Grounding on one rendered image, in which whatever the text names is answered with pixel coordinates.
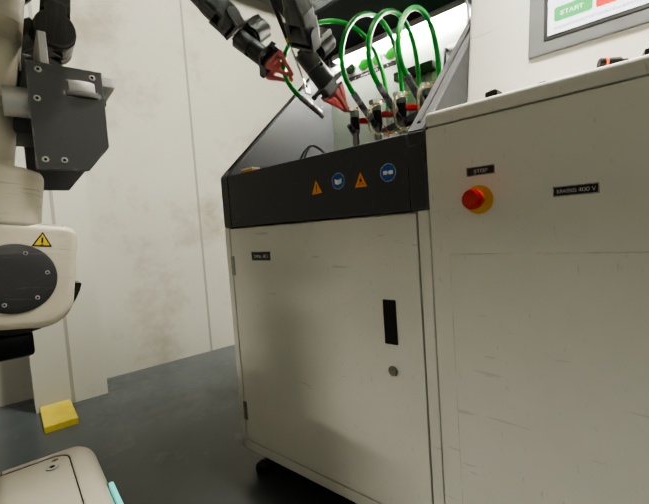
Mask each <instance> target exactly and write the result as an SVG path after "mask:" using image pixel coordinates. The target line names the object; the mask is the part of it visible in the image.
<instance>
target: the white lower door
mask: <svg viewBox="0 0 649 504"><path fill-rule="evenodd" d="M230 234H231V245H232V256H231V267H232V275H234V281H235V292H236V304H237V316H238V328H239V339H240V351H241V363H242V375H243V386H244V398H245V401H243V408H244V419H246V421H247V433H248V439H250V440H252V441H254V442H256V443H258V444H260V445H262V446H264V447H266V448H269V449H271V450H273V451H275V452H277V453H279V454H281V455H283V456H285V457H287V458H289V459H291V460H293V461H295V462H297V463H299V464H302V465H304V466H306V467H308V468H310V469H312V470H314V471H316V472H318V473H320V474H322V475H324V476H326V477H328V478H330V479H333V480H335V481H337V482H339V483H341V484H343V485H345V486H347V487H349V488H351V489H353V490H355V491H357V492H359V493H361V494H364V495H366V496H368V497H370V498H372V499H374V500H376V501H378V502H380V503H382V504H434V494H433V477H432V459H431V441H430V423H429V405H428V387H427V369H426V351H425V333H424V315H423V297H422V279H421V261H420V243H419V225H418V213H408V214H397V215H386V216H374V217H363V218H352V219H340V220H329V221H317V222H306V223H295V224H283V225H272V226H261V227H249V228H238V229H231V230H230Z"/></svg>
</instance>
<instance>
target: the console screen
mask: <svg viewBox="0 0 649 504"><path fill-rule="evenodd" d="M648 23H649V0H530V14H529V54H528V59H529V60H531V59H534V58H537V57H540V56H544V55H547V54H550V53H553V52H557V51H560V50H563V49H566V48H570V47H573V46H576V45H579V44H583V43H586V42H589V41H592V40H596V39H599V38H602V37H605V36H609V35H612V34H615V33H618V32H622V31H625V30H628V29H631V28H635V27H638V26H641V25H644V24H648Z"/></svg>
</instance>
